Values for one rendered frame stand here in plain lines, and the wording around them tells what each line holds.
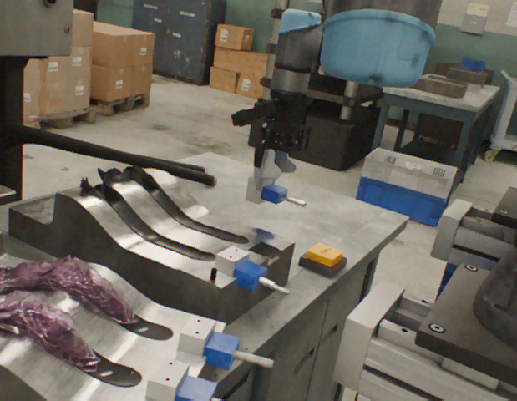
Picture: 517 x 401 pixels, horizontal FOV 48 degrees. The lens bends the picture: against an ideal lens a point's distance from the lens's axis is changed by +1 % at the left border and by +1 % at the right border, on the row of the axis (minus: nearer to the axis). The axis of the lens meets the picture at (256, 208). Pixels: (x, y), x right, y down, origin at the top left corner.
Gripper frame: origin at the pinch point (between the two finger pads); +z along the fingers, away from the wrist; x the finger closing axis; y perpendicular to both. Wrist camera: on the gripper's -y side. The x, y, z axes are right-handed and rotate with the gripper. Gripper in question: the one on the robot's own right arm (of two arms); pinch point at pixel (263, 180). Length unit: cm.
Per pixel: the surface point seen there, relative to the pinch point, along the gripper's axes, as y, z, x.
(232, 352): 23, 8, -46
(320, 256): 16.5, 11.8, -0.5
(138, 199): -13.9, 3.0, -24.0
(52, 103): -306, 71, 213
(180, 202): -10.5, 4.8, -14.7
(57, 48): -73, -15, 8
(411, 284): 4, 95, 184
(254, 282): 17.4, 5.8, -31.2
